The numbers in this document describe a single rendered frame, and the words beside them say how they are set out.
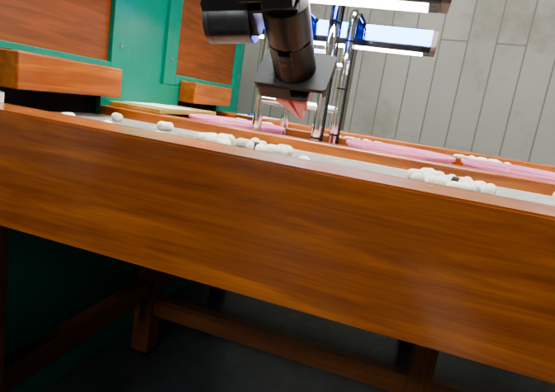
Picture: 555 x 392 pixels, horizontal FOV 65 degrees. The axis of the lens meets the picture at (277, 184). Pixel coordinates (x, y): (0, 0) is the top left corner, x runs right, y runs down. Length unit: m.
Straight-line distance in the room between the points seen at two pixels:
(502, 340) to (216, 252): 0.36
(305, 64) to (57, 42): 0.68
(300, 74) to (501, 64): 2.10
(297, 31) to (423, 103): 2.13
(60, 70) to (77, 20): 0.18
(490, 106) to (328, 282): 2.13
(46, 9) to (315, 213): 0.77
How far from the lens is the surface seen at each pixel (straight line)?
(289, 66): 0.57
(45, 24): 1.09
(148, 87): 1.37
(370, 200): 0.52
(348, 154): 0.95
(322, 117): 1.02
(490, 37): 2.65
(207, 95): 1.57
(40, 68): 0.98
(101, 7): 1.22
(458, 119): 2.60
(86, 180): 0.69
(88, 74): 1.08
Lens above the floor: 0.84
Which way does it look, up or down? 11 degrees down
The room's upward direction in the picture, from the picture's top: 9 degrees clockwise
